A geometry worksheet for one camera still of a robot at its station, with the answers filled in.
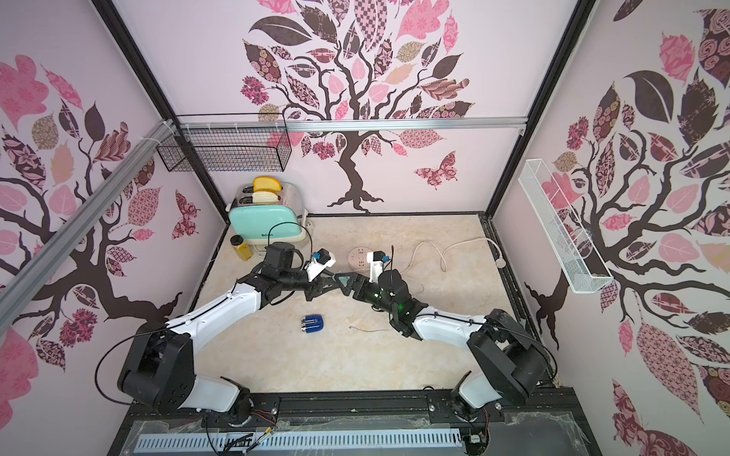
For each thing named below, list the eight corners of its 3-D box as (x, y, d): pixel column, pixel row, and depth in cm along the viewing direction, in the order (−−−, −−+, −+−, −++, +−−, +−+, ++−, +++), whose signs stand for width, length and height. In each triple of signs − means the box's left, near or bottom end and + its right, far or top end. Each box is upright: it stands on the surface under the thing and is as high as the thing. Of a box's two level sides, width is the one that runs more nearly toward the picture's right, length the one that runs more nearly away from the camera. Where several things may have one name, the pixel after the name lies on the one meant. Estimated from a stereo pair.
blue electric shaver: (302, 332, 90) (300, 329, 87) (304, 319, 93) (302, 314, 90) (322, 332, 90) (321, 329, 87) (324, 319, 93) (323, 314, 90)
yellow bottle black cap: (236, 253, 110) (227, 238, 103) (246, 247, 112) (237, 232, 105) (245, 262, 107) (236, 248, 100) (254, 255, 109) (246, 241, 102)
